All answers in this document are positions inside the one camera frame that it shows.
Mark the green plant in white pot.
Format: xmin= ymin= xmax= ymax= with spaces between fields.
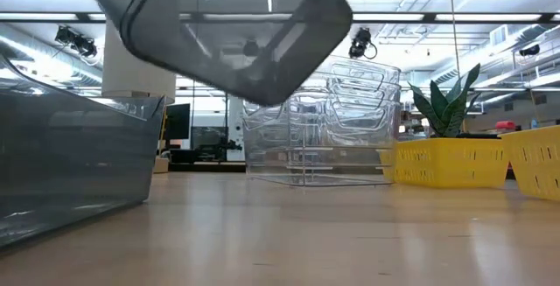
xmin=408 ymin=62 xmax=483 ymax=139

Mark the yellow plastic basket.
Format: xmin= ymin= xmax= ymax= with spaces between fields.
xmin=391 ymin=136 xmax=511 ymax=190
xmin=377 ymin=147 xmax=398 ymax=183
xmin=500 ymin=124 xmax=560 ymax=203

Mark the small cardboard box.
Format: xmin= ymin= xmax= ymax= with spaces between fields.
xmin=152 ymin=156 xmax=171 ymax=175

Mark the grey translucent plastic bin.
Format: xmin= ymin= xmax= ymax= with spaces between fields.
xmin=0 ymin=52 xmax=168 ymax=250
xmin=78 ymin=0 xmax=354 ymax=108

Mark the black ceiling device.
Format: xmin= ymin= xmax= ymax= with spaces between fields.
xmin=53 ymin=24 xmax=99 ymax=59

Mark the clear plastic bin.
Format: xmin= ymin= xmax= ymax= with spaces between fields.
xmin=305 ymin=55 xmax=403 ymax=148
xmin=241 ymin=89 xmax=396 ymax=188

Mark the black monitor in room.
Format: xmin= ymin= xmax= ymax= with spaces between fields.
xmin=164 ymin=102 xmax=193 ymax=142

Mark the black overhead camera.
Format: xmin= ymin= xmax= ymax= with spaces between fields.
xmin=347 ymin=26 xmax=378 ymax=60

